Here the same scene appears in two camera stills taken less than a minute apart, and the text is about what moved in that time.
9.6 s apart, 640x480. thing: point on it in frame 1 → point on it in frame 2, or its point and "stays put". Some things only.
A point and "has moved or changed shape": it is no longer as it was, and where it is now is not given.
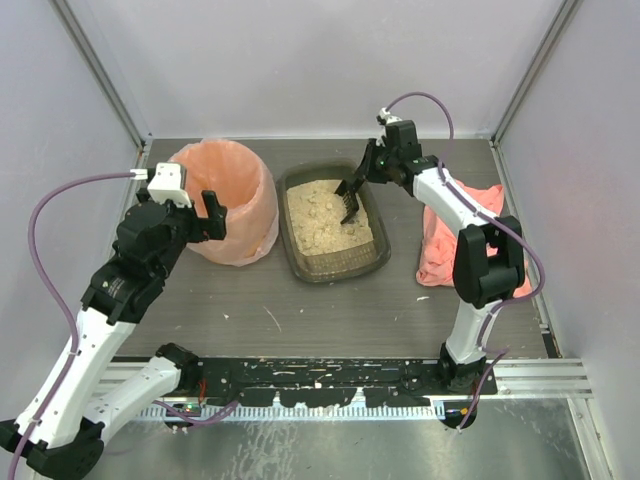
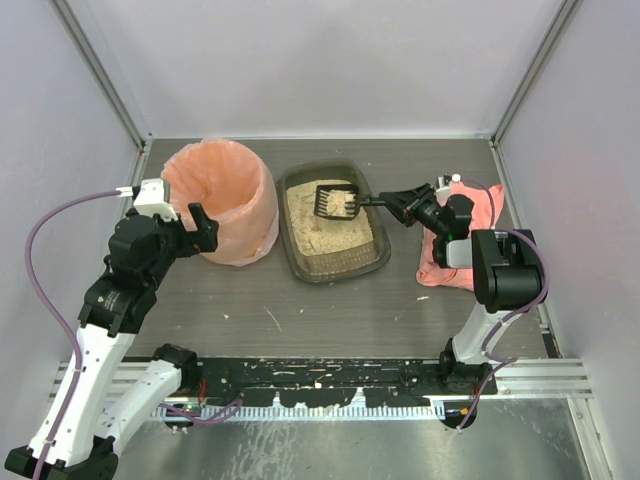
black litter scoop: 348,193 has moved or changed shape
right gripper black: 371,163 → 413,204
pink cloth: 436,264 stays put
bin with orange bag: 244,186 stays put
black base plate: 330,381 stays put
